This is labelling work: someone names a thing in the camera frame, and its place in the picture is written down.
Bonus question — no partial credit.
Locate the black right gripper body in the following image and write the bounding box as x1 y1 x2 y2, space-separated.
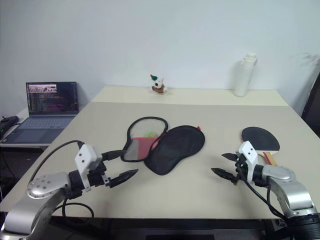
231 152 248 186

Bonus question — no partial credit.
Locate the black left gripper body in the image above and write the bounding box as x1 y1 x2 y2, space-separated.
86 161 112 189

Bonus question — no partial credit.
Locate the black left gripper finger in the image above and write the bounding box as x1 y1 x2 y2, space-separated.
101 149 127 161
109 168 139 188

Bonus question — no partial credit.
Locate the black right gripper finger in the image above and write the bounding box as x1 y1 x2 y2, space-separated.
211 167 237 182
221 152 238 162

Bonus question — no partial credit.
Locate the black table tennis paddle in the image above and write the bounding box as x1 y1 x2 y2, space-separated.
240 126 281 166

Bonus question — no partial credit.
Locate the black and red paddle case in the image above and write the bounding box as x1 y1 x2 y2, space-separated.
120 116 206 176

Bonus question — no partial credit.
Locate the grey open laptop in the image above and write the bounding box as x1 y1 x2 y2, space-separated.
0 81 80 145

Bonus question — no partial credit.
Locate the white plastic bottle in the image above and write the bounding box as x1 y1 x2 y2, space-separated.
233 52 258 98

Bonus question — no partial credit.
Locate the white plush dog toy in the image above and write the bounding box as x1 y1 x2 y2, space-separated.
149 73 169 96

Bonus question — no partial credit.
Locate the dark chair back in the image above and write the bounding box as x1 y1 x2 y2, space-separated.
301 73 320 140

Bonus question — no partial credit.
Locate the black handheld device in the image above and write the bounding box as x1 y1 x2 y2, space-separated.
0 115 20 133

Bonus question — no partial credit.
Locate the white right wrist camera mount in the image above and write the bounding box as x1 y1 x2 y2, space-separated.
236 140 258 181

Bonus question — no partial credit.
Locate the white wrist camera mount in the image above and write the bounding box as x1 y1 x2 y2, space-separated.
236 140 258 181
74 143 103 192

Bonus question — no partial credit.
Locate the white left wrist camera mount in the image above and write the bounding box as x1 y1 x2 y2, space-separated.
74 143 103 192

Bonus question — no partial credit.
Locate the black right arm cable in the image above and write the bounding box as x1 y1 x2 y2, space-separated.
234 159 288 222

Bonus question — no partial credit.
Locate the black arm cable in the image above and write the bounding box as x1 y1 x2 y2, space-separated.
29 139 95 219
234 159 288 222

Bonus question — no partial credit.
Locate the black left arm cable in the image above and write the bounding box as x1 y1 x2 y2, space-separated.
29 139 95 219

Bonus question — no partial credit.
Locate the black table frame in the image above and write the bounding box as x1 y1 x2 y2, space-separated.
49 216 286 240

